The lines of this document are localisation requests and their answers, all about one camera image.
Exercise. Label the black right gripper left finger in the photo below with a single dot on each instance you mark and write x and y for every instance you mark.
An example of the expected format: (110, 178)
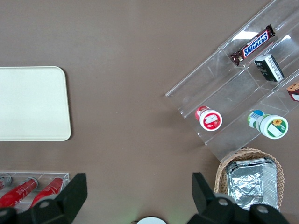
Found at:
(67, 198)

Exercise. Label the cream rectangular plastic tray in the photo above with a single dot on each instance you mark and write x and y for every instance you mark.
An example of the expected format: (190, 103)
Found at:
(32, 103)

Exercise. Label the cookie snack package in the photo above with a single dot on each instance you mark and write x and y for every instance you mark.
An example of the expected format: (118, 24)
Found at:
(294, 91)

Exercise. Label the red plastic bottle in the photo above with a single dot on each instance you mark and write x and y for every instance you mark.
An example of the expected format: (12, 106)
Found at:
(19, 192)
(50, 188)

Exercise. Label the small black drink carton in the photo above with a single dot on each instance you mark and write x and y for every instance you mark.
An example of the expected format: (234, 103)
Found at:
(269, 67)

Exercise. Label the red lidded yogurt cup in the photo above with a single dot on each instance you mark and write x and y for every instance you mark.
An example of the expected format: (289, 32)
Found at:
(209, 119)

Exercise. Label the clear acrylic tiered shelf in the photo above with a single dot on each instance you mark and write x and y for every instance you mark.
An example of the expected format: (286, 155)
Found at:
(224, 91)

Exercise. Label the clear acrylic bottle box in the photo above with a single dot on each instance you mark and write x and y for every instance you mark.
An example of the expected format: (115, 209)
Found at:
(46, 175)

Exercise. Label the green lidded yogurt cup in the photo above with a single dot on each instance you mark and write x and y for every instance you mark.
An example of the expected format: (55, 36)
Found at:
(268, 123)

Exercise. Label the woven wicker basket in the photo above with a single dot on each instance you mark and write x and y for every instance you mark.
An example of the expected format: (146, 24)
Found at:
(279, 170)

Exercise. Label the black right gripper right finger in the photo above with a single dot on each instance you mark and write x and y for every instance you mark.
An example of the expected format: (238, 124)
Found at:
(205, 200)

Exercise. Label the Snickers chocolate bar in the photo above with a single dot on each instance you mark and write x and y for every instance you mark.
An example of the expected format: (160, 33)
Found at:
(253, 46)

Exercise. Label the white round object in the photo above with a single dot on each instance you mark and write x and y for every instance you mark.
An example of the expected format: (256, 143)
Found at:
(151, 220)

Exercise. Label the grey capped bottle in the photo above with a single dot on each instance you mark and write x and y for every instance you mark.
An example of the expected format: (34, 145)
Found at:
(4, 181)

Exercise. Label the aluminium foil container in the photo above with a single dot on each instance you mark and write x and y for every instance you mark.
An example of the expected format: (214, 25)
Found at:
(252, 184)

